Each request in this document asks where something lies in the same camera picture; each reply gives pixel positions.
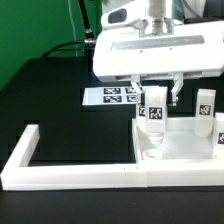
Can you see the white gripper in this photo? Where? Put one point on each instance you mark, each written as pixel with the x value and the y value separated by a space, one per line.
pixel 193 50

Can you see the white square tabletop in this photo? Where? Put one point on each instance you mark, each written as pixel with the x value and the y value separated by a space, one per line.
pixel 179 144

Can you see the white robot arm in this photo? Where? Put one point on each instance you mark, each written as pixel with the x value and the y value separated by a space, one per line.
pixel 161 17

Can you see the white sheet with fiducial tags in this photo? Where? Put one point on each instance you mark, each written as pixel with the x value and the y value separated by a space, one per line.
pixel 109 96

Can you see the white U-shaped obstacle fence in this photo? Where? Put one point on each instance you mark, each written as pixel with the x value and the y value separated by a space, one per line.
pixel 20 176

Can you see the black cable thick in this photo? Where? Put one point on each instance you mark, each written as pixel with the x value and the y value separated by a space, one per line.
pixel 77 45

